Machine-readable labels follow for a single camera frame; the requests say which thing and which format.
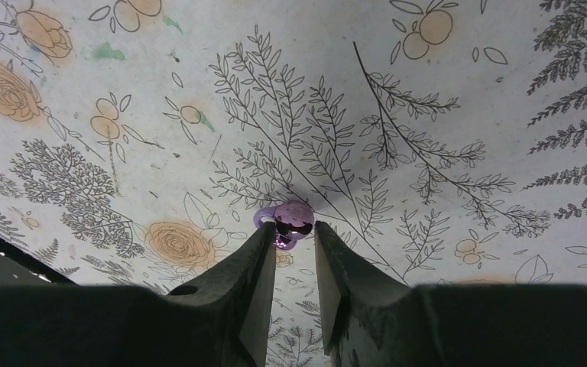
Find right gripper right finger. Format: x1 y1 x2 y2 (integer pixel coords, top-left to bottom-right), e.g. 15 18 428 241
315 222 587 366

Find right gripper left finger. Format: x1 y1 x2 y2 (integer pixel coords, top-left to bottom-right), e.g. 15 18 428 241
0 222 275 366

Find purple earbuds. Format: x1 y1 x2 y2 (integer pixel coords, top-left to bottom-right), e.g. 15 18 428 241
253 200 316 251

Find floral patterned table mat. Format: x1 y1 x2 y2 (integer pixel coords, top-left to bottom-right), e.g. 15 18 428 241
0 1 587 366

